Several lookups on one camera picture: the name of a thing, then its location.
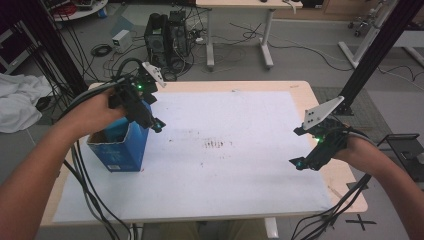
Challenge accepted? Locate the small white box device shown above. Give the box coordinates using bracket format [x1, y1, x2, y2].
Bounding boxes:
[111, 29, 134, 54]

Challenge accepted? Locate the large black computer tower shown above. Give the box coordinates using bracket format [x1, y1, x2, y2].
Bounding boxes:
[144, 12, 172, 69]

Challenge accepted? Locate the black metal rack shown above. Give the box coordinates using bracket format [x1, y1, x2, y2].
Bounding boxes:
[374, 133, 424, 184]

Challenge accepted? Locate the person's left hand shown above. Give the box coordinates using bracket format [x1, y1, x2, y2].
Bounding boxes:
[60, 87, 128, 138]

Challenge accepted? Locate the black frame post with cables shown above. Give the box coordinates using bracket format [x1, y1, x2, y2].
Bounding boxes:
[13, 0, 88, 101]

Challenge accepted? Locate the white cloth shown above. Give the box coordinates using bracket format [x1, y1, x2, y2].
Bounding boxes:
[0, 73, 53, 134]

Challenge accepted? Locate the coiled black cable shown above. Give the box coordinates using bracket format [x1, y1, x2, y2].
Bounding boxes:
[90, 43, 114, 58]

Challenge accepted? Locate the white-legged desk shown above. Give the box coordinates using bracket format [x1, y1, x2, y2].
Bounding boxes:
[195, 0, 304, 72]

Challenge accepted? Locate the person's right hand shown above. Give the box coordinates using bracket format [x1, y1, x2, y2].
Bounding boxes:
[333, 135, 385, 168]

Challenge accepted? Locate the light wooden table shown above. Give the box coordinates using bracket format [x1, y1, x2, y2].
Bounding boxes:
[39, 80, 369, 228]

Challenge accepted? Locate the grey floor mat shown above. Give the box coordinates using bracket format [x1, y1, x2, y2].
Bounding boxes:
[311, 86, 394, 135]

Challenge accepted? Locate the white table leg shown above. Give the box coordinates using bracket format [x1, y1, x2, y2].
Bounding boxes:
[263, 217, 280, 240]

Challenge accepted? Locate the white table mat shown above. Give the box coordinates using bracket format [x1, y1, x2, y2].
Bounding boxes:
[53, 91, 334, 224]

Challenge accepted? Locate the white metal stand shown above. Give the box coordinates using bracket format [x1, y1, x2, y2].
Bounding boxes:
[338, 0, 401, 70]

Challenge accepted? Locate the right gripper cable bundle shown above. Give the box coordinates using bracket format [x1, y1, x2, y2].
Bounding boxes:
[291, 124, 373, 240]

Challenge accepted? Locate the small black computer tower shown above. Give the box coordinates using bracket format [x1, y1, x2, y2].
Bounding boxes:
[168, 10, 190, 58]

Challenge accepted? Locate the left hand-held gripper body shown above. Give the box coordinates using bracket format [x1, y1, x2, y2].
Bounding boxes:
[108, 61, 167, 130]

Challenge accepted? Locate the gripper cable bundle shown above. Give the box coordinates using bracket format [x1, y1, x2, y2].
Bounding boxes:
[291, 124, 373, 240]
[58, 57, 148, 240]

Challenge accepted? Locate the left gripper cable bundle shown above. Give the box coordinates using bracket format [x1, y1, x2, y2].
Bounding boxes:
[58, 57, 148, 240]

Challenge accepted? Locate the black floor cable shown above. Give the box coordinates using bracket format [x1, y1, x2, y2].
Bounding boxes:
[229, 21, 354, 73]

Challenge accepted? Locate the round white table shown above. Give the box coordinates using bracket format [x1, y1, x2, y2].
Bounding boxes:
[49, 0, 109, 23]

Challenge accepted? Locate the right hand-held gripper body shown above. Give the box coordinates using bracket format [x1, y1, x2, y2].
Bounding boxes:
[293, 95, 351, 172]

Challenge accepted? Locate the blue cardboard box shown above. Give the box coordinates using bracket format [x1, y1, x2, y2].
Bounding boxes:
[86, 99, 152, 173]

